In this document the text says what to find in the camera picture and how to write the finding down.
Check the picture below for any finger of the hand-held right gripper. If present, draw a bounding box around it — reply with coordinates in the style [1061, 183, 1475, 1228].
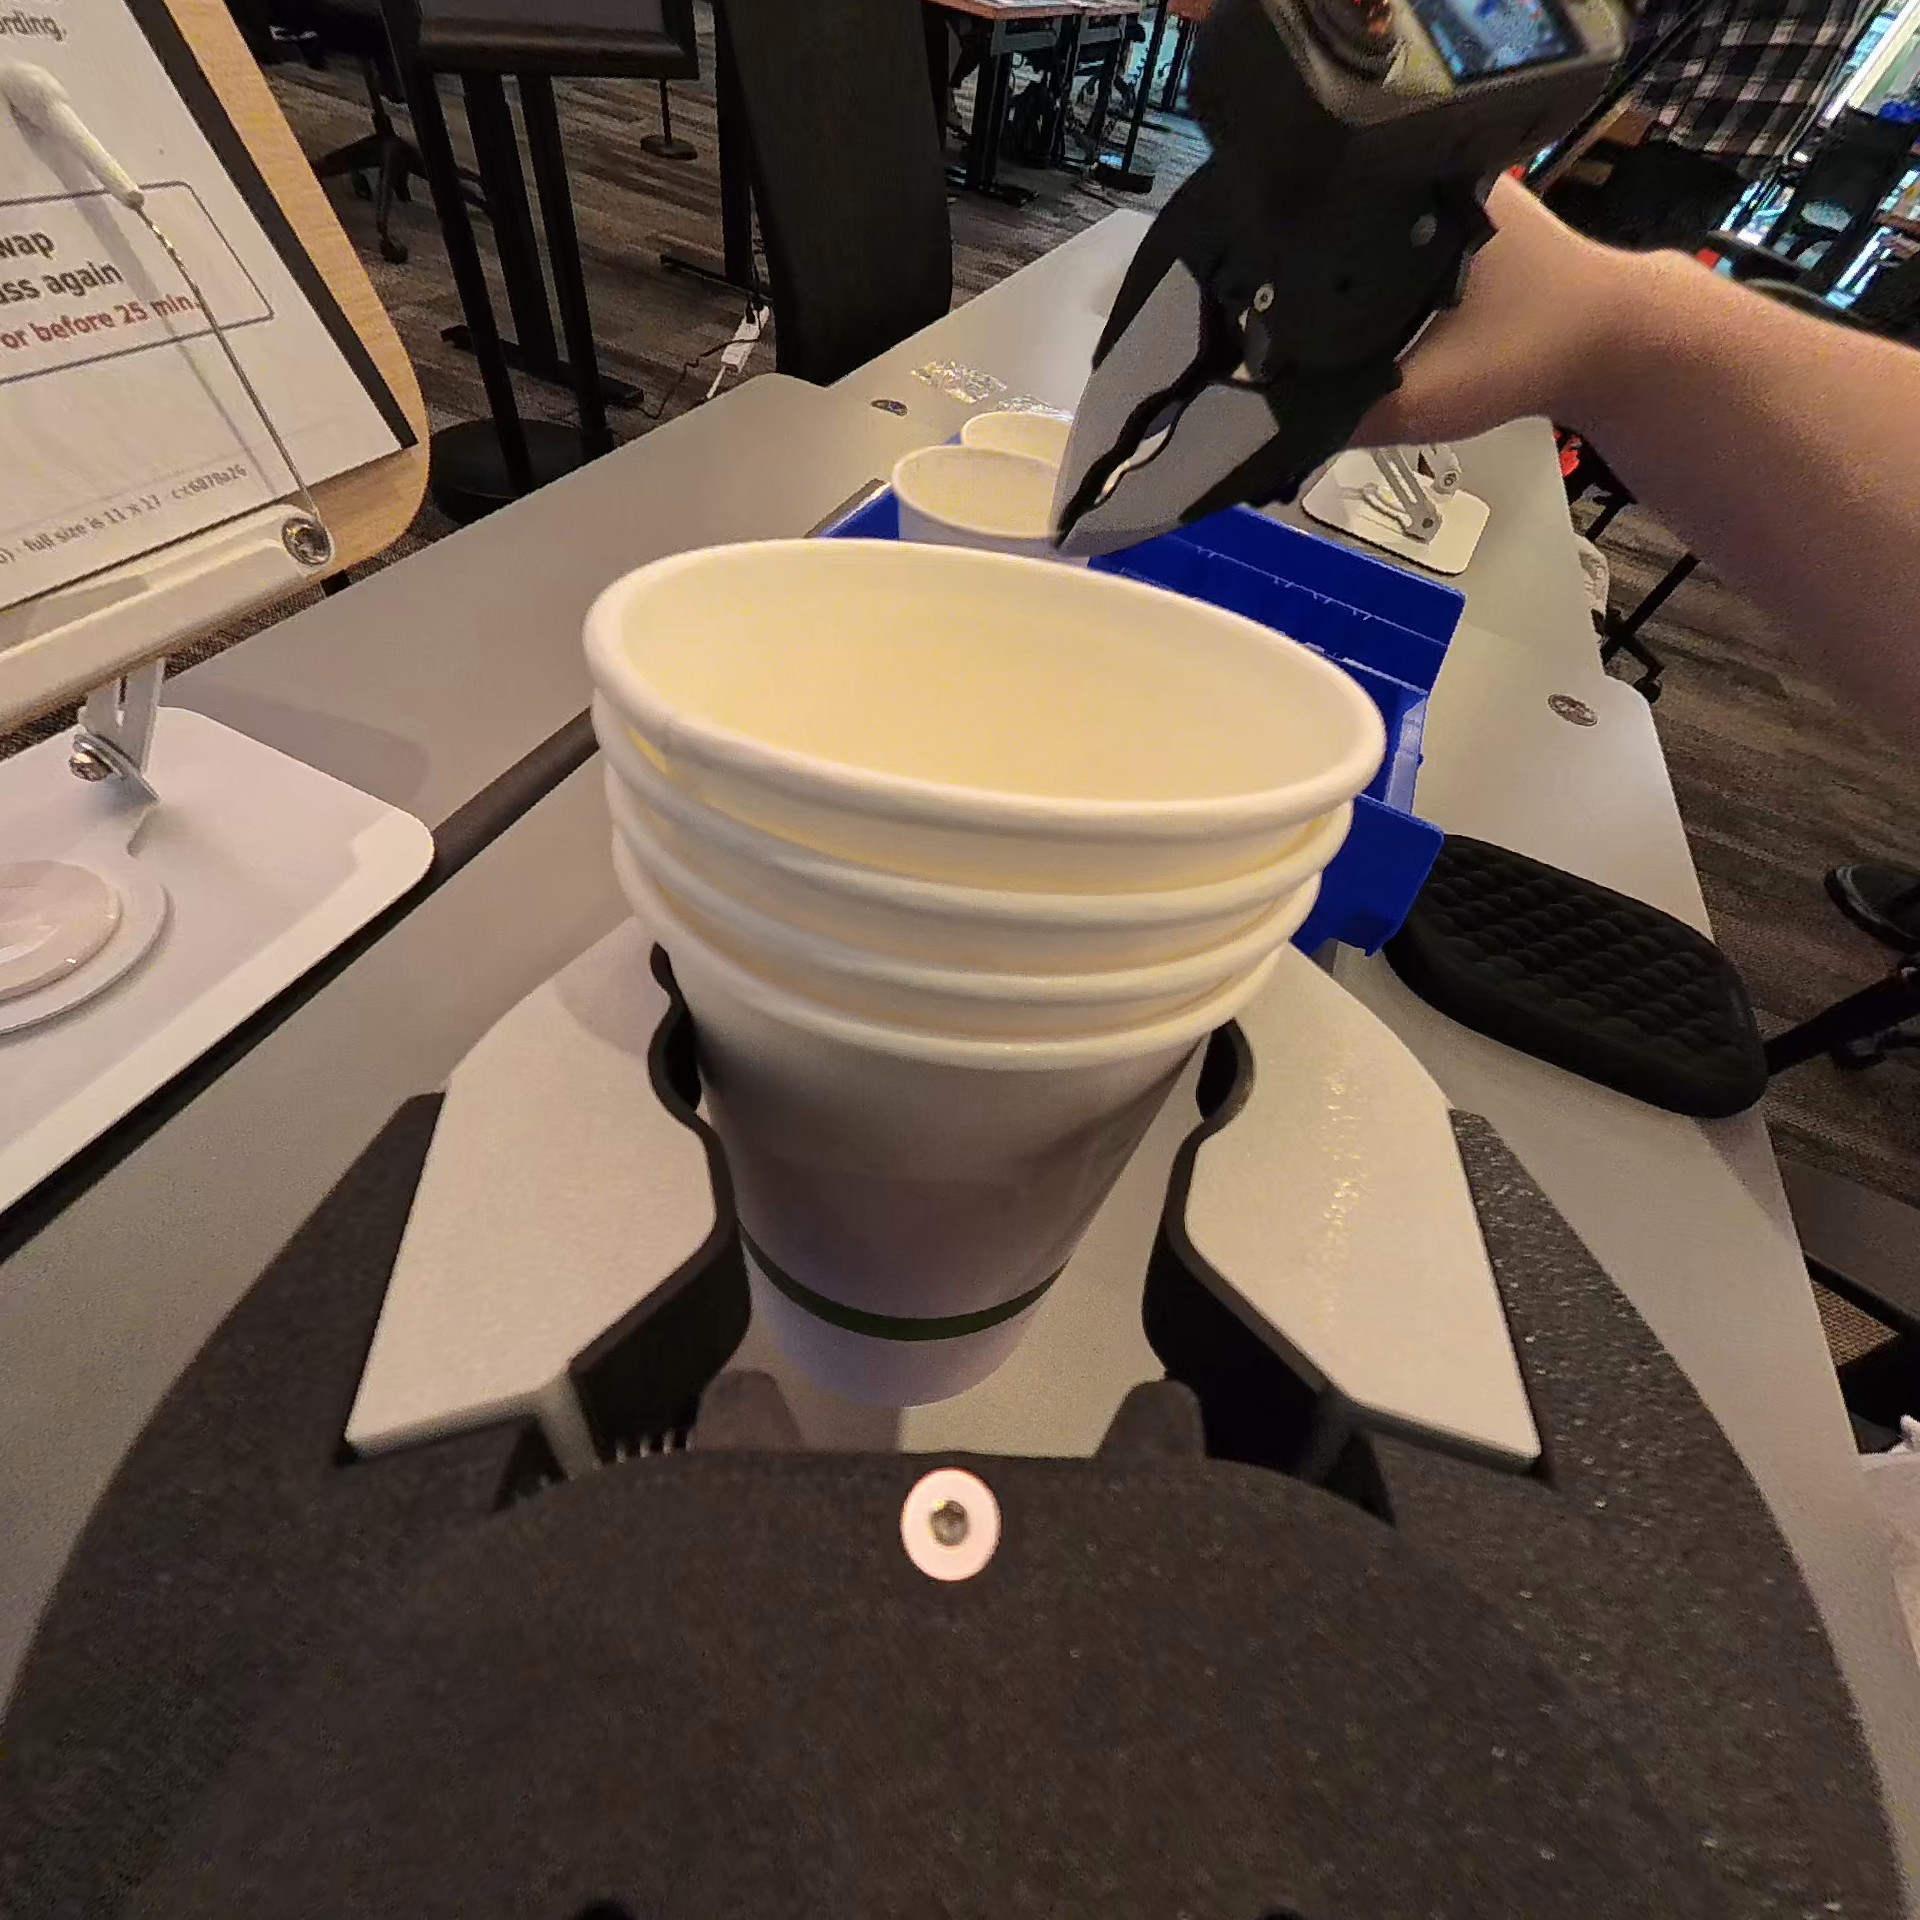
[1051, 273, 1216, 557]
[1095, 362, 1358, 548]

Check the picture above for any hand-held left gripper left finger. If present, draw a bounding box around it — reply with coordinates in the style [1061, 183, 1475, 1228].
[350, 956, 753, 1462]

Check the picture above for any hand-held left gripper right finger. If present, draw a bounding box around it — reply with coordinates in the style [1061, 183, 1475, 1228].
[1147, 956, 1542, 1473]

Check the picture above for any blue plastic bin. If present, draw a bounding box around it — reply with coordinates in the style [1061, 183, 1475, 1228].
[826, 479, 1472, 956]

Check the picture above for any person's right forearm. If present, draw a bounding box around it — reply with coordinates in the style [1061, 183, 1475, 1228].
[1561, 241, 1920, 751]

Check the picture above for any person's right hand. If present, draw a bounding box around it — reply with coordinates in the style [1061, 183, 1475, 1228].
[1368, 175, 1647, 453]

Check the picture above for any clear crinkled plastic piece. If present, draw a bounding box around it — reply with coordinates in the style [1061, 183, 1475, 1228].
[901, 355, 1059, 413]

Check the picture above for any black wrist rest pad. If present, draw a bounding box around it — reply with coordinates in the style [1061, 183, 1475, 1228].
[1389, 834, 1773, 1118]

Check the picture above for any black office chair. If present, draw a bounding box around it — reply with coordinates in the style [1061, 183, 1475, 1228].
[712, 0, 957, 387]

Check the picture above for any black display board stand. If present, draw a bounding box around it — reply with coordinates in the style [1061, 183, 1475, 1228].
[376, 0, 714, 519]

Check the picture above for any instruction sheet on wooden stand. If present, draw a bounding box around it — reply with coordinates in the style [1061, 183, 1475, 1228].
[0, 0, 432, 735]

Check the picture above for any printed instruction sign board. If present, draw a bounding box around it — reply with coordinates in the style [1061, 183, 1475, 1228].
[0, 0, 408, 647]

